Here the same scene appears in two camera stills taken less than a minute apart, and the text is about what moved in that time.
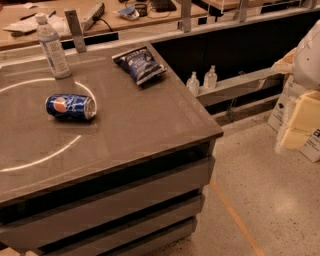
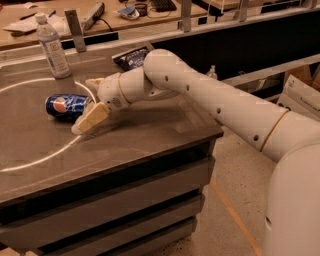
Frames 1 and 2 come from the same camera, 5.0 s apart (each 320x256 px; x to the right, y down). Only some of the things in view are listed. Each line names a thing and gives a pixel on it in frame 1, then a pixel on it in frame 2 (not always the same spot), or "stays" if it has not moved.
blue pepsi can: (71, 106) stays
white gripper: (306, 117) → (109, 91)
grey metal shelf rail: (237, 82) stays
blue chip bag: (140, 63) stays
